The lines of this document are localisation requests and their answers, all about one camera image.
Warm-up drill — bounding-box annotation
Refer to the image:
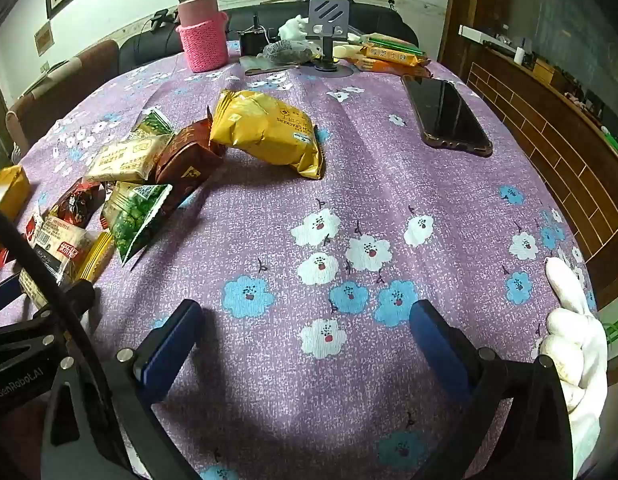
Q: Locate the long white box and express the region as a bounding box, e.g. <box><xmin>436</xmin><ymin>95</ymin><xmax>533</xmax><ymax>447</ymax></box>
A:
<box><xmin>458</xmin><ymin>24</ymin><xmax>492</xmax><ymax>43</ymax></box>

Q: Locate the purple floral tablecloth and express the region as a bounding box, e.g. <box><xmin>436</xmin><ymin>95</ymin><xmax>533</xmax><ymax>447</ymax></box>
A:
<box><xmin>9</xmin><ymin>37</ymin><xmax>600</xmax><ymax>480</ymax></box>

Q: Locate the red black candy packet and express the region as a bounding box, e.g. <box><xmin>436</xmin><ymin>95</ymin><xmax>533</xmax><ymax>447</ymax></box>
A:
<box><xmin>49</xmin><ymin>177</ymin><xmax>104</xmax><ymax>228</ymax></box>

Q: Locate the red-brown snack packet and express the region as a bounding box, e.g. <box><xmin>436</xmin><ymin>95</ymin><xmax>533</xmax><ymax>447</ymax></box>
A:
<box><xmin>154</xmin><ymin>119</ymin><xmax>227</xmax><ymax>211</ymax></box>

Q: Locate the person's right hand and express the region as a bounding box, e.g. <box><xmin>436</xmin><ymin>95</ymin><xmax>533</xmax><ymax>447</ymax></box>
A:
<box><xmin>536</xmin><ymin>256</ymin><xmax>610</xmax><ymax>480</ymax></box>

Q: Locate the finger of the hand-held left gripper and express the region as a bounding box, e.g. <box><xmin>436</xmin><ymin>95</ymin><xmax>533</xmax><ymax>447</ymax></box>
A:
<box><xmin>0</xmin><ymin>274</ymin><xmax>24</xmax><ymax>313</ymax></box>
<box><xmin>0</xmin><ymin>280</ymin><xmax>96</xmax><ymax>378</ymax></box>

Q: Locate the small black box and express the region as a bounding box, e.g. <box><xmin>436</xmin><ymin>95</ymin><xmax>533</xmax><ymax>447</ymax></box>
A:
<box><xmin>238</xmin><ymin>30</ymin><xmax>270</xmax><ymax>57</ymax></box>

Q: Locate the green notebook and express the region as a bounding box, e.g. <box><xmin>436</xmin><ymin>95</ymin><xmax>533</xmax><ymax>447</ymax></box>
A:
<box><xmin>239</xmin><ymin>55</ymin><xmax>302</xmax><ymax>77</ymax></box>

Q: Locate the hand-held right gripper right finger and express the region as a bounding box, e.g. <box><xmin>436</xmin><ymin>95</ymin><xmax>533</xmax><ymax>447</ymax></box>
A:
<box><xmin>410</xmin><ymin>300</ymin><xmax>572</xmax><ymax>480</ymax></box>

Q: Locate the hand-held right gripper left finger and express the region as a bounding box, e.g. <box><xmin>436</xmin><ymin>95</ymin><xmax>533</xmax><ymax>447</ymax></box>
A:
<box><xmin>41</xmin><ymin>299</ymin><xmax>206</xmax><ymax>480</ymax></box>

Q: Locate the small wall plaque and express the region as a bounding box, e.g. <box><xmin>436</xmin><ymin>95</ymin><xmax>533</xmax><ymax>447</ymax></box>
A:
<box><xmin>34</xmin><ymin>19</ymin><xmax>56</xmax><ymax>56</ymax></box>

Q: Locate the grey phone stand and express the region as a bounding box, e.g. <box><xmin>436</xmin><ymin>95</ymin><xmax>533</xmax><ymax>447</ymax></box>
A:
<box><xmin>303</xmin><ymin>0</ymin><xmax>354</xmax><ymax>79</ymax></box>

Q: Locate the cream snack packet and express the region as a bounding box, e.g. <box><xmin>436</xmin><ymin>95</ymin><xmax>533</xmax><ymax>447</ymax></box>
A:
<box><xmin>84</xmin><ymin>135</ymin><xmax>174</xmax><ymax>184</ymax></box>

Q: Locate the black cable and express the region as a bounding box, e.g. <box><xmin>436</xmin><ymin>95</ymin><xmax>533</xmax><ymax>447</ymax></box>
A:
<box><xmin>0</xmin><ymin>204</ymin><xmax>134</xmax><ymax>480</ymax></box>

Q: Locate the black smartphone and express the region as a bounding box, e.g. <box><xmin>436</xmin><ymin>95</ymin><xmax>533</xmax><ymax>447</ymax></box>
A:
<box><xmin>401</xmin><ymin>74</ymin><xmax>494</xmax><ymax>158</ymax></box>

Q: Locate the orange biscuit packet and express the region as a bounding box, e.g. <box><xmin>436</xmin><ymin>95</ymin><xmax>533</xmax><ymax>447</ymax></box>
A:
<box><xmin>346</xmin><ymin>46</ymin><xmax>432</xmax><ymax>78</ymax></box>

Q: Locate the white red snack packet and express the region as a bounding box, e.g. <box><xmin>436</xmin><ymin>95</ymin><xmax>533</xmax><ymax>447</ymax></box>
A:
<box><xmin>24</xmin><ymin>212</ymin><xmax>97</xmax><ymax>286</ymax></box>

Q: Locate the yellow cardboard box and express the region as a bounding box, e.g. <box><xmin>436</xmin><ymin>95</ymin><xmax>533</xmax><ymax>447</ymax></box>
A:
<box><xmin>0</xmin><ymin>165</ymin><xmax>32</xmax><ymax>256</ymax></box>

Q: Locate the brick-pattern wooden cabinet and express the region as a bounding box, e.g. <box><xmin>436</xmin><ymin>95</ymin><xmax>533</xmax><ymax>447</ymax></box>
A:
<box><xmin>461</xmin><ymin>25</ymin><xmax>618</xmax><ymax>311</ymax></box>

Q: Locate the yellow striped snack packet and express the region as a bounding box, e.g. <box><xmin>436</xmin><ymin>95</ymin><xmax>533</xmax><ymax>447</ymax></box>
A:
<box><xmin>74</xmin><ymin>230</ymin><xmax>114</xmax><ymax>283</ymax></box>

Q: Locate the large green pea packet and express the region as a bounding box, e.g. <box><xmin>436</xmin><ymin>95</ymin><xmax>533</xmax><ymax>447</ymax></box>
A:
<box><xmin>100</xmin><ymin>181</ymin><xmax>174</xmax><ymax>265</ymax></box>

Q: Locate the green-striped biscuit packet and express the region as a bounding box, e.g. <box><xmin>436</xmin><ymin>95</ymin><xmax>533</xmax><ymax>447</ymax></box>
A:
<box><xmin>361</xmin><ymin>32</ymin><xmax>424</xmax><ymax>56</ymax></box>

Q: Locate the beige snack packet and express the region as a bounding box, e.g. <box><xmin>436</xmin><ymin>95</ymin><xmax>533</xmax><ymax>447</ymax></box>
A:
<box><xmin>19</xmin><ymin>267</ymin><xmax>64</xmax><ymax>311</ymax></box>

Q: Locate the clear plastic bag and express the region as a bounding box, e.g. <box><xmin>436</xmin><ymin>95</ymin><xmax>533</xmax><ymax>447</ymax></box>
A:
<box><xmin>259</xmin><ymin>40</ymin><xmax>317</xmax><ymax>65</ymax></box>

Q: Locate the brown armchair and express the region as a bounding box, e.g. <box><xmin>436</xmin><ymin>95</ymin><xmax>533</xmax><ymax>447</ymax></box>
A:
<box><xmin>5</xmin><ymin>39</ymin><xmax>120</xmax><ymax>153</ymax></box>

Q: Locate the black leather sofa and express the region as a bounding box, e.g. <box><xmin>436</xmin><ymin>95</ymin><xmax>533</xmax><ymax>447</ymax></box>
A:
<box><xmin>118</xmin><ymin>0</ymin><xmax>420</xmax><ymax>78</ymax></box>

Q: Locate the pink knit-sleeved thermos bottle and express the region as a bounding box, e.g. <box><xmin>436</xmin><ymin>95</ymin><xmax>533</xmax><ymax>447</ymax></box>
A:
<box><xmin>175</xmin><ymin>0</ymin><xmax>228</xmax><ymax>73</ymax></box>

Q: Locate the black device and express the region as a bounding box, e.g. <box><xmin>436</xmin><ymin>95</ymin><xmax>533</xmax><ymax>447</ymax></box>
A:
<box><xmin>149</xmin><ymin>8</ymin><xmax>177</xmax><ymax>31</ymax></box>

